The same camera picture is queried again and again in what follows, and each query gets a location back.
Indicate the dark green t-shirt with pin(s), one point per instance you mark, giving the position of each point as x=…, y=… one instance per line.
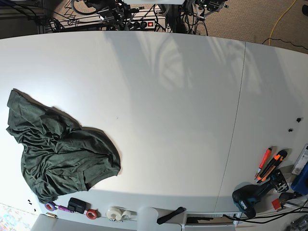
x=59, y=156

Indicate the black power strip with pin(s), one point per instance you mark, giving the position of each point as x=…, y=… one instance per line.
x=140, y=26

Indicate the clear tape roll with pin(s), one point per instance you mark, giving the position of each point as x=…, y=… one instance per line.
x=129, y=215

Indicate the white tape roll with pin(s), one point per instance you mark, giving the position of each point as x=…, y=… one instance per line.
x=114, y=213

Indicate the white tray with black items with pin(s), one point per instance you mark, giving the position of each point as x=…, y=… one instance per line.
x=210, y=219

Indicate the red tape roll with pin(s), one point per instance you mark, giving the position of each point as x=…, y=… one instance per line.
x=92, y=214

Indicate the teal black power drill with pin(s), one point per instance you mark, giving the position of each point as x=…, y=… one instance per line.
x=247, y=196

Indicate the orange black utility knife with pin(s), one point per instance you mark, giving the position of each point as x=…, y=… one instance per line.
x=273, y=164

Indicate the purple tape roll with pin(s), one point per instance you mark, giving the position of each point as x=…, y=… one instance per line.
x=50, y=206

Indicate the brass cartridge piece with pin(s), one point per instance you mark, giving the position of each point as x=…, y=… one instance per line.
x=51, y=215

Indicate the red square tag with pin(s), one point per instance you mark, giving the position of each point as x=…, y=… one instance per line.
x=276, y=204

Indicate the white label box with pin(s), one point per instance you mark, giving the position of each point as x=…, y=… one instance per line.
x=301, y=161

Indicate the blue box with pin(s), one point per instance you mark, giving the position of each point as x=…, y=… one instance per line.
x=300, y=183

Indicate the black strap handle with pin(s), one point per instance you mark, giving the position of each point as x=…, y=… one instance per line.
x=169, y=216

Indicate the black action camera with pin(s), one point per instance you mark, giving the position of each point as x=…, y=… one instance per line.
x=76, y=205

